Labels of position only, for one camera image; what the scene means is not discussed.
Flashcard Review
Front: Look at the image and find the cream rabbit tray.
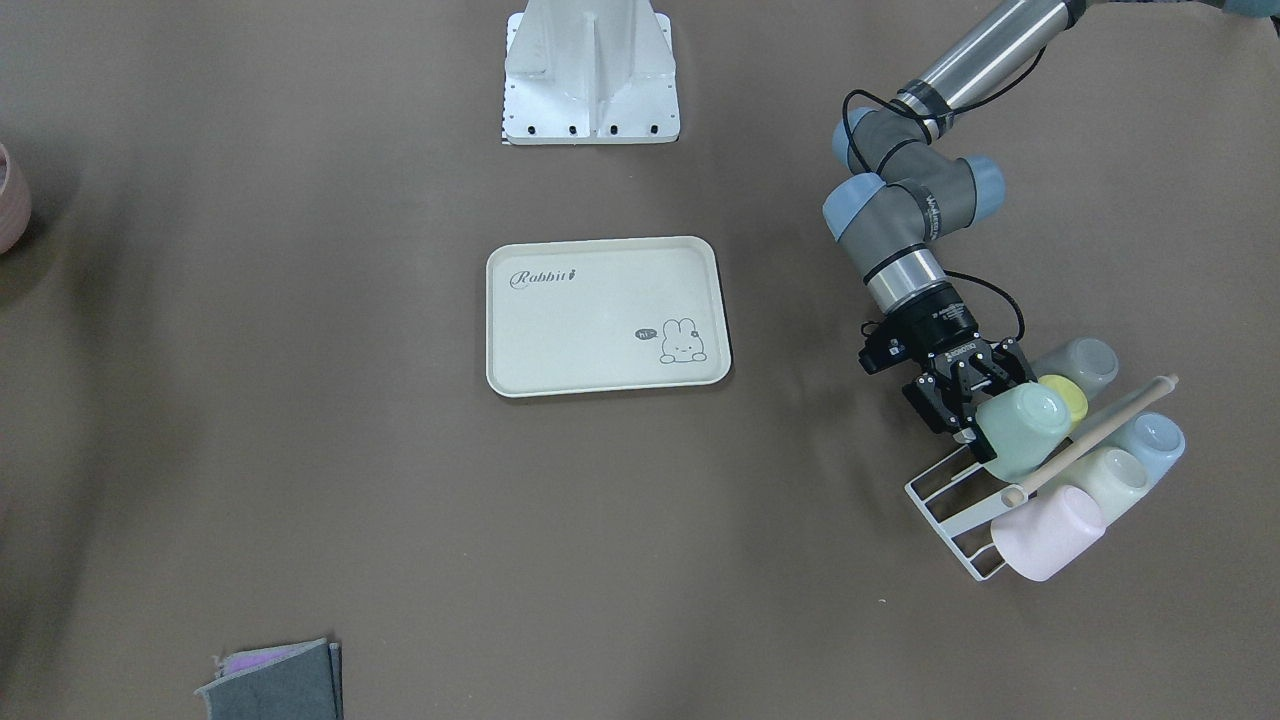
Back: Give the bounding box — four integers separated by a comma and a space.
485, 236, 732, 398

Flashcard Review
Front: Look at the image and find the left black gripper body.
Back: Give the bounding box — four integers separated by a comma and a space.
884, 283, 1027, 434

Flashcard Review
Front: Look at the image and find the white wire cup rack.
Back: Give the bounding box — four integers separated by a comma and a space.
905, 375, 1178, 582

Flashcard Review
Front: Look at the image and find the blue cup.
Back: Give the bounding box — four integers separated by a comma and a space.
1102, 411, 1187, 487

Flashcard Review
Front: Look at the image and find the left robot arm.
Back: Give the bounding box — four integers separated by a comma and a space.
822, 1, 1088, 461

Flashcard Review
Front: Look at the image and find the yellow cup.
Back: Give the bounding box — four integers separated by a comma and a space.
1038, 374, 1089, 430

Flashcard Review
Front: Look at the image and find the pink cup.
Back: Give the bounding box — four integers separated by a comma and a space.
989, 486, 1106, 582

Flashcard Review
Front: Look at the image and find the grey folded cloth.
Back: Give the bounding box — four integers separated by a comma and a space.
195, 637, 344, 719

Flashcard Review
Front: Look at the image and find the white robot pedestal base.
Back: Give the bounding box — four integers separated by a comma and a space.
500, 1, 681, 146

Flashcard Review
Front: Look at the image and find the green cup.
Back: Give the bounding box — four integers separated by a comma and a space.
975, 382, 1071, 480

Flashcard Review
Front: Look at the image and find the grey cup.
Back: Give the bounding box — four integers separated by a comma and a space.
1032, 336, 1120, 401

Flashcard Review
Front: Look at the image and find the white cup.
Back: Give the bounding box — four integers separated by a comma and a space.
1055, 446, 1155, 527

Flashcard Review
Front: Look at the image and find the pink ribbed bowl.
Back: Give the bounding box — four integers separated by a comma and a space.
0, 143, 32, 254

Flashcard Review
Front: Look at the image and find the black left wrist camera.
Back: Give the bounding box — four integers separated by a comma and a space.
858, 318, 911, 375

